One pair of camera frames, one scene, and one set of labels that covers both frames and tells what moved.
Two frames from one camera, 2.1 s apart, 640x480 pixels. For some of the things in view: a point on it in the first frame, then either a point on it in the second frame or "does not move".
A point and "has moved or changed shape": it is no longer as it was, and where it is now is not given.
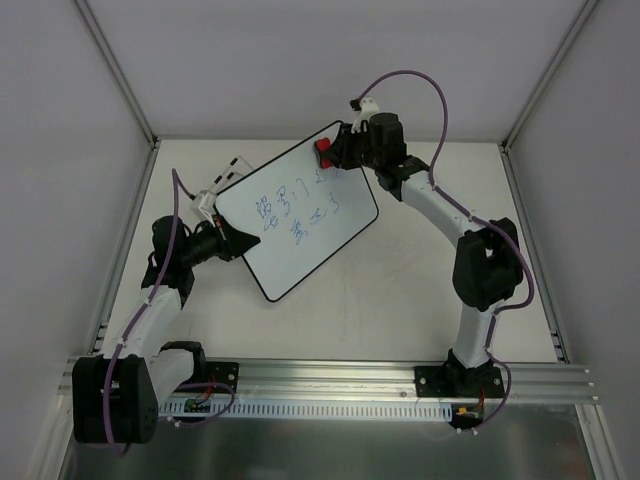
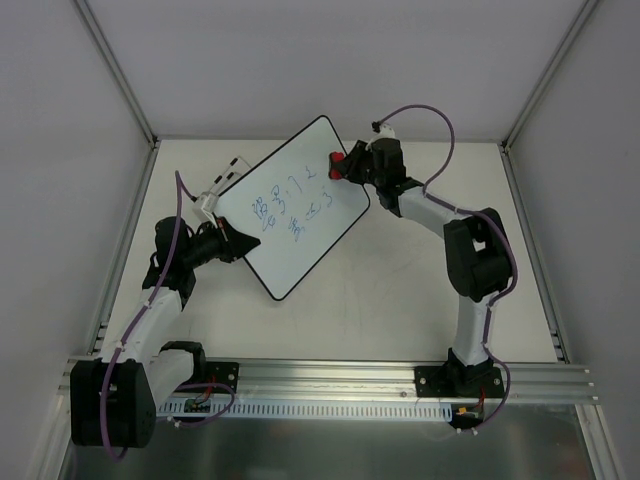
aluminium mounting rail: (321, 380) does not move
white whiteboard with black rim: (302, 212) has moved or changed shape
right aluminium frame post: (582, 18) does not move
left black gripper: (223, 238) does not move
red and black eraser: (322, 145) has moved or changed shape
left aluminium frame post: (116, 68) does not move
